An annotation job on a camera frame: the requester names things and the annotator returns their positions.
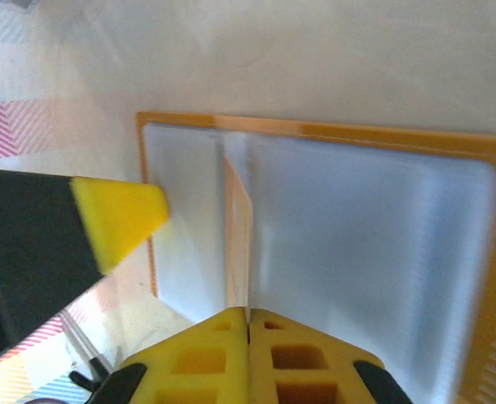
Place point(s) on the peach credit card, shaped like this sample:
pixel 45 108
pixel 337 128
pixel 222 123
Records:
pixel 237 231

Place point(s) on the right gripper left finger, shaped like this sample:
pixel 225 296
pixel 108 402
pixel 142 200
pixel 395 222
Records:
pixel 197 370

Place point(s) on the orange card holder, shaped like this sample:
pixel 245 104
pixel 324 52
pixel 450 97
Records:
pixel 357 252

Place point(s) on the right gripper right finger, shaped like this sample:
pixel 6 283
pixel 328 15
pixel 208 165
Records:
pixel 306 370

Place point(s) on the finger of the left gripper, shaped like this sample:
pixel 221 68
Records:
pixel 41 235

